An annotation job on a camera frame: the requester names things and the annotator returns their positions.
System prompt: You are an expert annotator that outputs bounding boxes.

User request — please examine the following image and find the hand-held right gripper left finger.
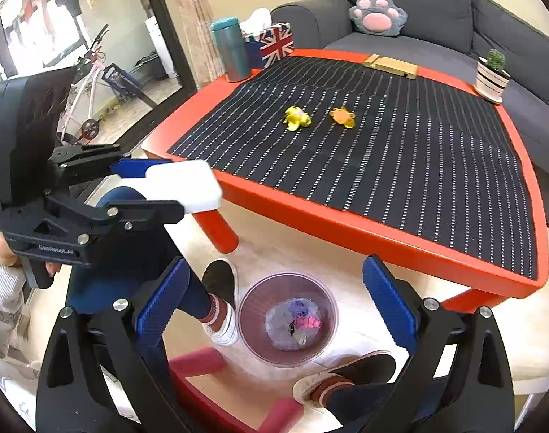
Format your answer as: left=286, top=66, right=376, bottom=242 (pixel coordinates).
left=35, top=256, right=198, bottom=433

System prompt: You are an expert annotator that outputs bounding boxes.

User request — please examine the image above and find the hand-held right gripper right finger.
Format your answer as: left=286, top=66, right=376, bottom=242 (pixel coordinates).
left=362, top=255, right=516, bottom=433

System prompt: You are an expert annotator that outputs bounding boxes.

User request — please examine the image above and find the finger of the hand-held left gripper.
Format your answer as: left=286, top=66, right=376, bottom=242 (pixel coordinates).
left=44, top=194, right=186, bottom=246
left=49, top=143, right=173, bottom=185

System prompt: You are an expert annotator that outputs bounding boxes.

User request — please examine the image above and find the white rectangular box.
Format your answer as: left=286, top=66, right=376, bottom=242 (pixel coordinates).
left=145, top=160, right=224, bottom=214

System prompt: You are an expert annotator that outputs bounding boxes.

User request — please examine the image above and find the purple paper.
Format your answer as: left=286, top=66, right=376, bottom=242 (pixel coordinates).
left=288, top=298, right=318, bottom=321

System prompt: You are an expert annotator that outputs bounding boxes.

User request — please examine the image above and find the translucent pink bin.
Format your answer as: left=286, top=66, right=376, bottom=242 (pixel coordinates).
left=237, top=272, right=339, bottom=367

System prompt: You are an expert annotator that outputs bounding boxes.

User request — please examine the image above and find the clear plastic cup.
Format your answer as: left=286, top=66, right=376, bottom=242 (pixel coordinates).
left=265, top=301, right=324, bottom=351

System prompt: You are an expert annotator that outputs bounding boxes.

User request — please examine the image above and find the person's left hand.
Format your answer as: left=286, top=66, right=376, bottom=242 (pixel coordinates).
left=0, top=231, right=62, bottom=278

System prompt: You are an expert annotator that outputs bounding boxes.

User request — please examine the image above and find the pink white exercise bike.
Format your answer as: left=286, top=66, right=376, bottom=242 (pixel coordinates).
left=58, top=24, right=122, bottom=145

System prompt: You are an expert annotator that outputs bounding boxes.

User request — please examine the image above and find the person's left shoe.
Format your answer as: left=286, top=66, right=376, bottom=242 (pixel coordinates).
left=201, top=258, right=240, bottom=347

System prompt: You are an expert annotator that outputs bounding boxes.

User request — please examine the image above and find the person's shoe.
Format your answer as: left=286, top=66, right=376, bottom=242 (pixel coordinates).
left=293, top=351, right=398, bottom=409
left=201, top=258, right=240, bottom=347

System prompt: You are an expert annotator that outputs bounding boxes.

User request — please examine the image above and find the red stool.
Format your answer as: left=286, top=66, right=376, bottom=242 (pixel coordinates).
left=168, top=349, right=304, bottom=433

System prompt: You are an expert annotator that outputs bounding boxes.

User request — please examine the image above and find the person's right shoe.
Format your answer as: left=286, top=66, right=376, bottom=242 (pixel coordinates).
left=293, top=351, right=398, bottom=409

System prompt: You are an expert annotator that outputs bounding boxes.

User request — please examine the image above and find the person's right leg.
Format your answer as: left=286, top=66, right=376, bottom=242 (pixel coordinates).
left=322, top=376, right=442, bottom=427

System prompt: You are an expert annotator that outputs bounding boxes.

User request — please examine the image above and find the white appliance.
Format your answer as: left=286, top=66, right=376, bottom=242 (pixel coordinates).
left=144, top=15, right=179, bottom=78

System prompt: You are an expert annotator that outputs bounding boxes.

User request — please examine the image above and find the red table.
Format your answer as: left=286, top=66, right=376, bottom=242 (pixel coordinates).
left=141, top=48, right=549, bottom=316

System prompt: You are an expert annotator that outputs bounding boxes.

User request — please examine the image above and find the teal thermos bottle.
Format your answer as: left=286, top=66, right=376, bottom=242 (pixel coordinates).
left=210, top=17, right=250, bottom=83

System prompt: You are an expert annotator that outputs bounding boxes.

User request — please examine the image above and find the patterned curtain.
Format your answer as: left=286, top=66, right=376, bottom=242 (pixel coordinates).
left=168, top=0, right=225, bottom=86

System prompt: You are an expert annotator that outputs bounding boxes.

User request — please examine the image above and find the yellow toy figure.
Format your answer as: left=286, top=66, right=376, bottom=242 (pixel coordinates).
left=282, top=106, right=312, bottom=132

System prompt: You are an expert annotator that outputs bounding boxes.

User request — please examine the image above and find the flag print tissue box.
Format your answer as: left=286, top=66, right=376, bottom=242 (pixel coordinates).
left=243, top=22, right=296, bottom=70

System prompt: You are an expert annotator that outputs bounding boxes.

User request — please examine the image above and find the orange toy figure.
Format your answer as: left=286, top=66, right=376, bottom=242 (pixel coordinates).
left=329, top=106, right=357, bottom=129

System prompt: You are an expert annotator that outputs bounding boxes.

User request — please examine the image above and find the white tissue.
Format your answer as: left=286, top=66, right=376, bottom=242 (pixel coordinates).
left=239, top=8, right=273, bottom=36

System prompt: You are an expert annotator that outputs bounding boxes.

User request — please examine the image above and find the wooden phone stand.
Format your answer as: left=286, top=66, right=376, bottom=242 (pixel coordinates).
left=363, top=54, right=418, bottom=79

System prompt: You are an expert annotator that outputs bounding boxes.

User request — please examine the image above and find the potted cactus striped pot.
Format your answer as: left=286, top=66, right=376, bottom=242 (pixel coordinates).
left=474, top=49, right=512, bottom=104

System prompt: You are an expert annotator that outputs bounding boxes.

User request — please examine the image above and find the grey pink paw cushion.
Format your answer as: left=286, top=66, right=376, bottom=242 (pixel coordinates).
left=349, top=0, right=408, bottom=38

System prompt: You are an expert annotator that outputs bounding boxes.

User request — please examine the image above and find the dark grey sofa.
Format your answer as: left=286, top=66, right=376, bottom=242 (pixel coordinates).
left=271, top=0, right=549, bottom=185

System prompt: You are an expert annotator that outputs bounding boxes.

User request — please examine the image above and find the black sliding door frame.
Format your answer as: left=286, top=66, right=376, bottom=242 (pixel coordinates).
left=129, top=0, right=198, bottom=95

